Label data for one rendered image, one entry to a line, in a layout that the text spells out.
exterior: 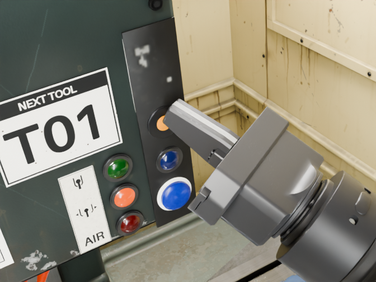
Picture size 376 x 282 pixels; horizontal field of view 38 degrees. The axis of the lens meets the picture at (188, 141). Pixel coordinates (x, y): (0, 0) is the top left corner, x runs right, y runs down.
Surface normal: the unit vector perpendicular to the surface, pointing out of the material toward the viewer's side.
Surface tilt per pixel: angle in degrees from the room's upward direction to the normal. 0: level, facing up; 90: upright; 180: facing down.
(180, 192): 87
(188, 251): 0
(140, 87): 90
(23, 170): 90
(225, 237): 0
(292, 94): 90
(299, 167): 26
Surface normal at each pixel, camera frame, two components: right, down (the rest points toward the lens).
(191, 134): -0.50, 0.54
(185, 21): 0.49, 0.46
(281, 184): 0.34, -0.60
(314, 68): -0.87, 0.38
